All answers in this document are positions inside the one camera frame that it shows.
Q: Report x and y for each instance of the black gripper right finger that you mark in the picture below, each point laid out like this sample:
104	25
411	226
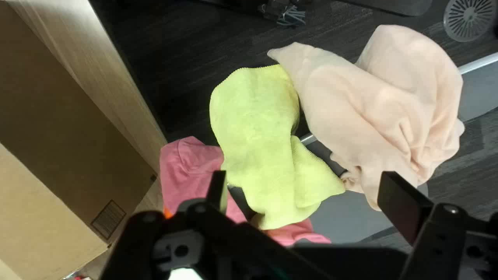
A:
399	207

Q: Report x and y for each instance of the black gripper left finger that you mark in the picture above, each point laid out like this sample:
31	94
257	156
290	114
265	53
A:
217	188

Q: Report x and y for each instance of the pink shirt with orange stripes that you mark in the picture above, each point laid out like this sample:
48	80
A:
181	165

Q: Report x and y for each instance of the green towel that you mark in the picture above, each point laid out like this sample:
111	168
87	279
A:
254	129

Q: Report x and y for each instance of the peach shirt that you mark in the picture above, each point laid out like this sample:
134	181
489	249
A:
374	103

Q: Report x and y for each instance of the brown cardboard box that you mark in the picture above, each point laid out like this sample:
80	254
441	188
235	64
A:
52	129

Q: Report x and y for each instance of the grey office chair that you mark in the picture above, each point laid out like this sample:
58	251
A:
476	87

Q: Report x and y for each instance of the round white grille fan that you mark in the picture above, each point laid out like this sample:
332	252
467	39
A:
469	17

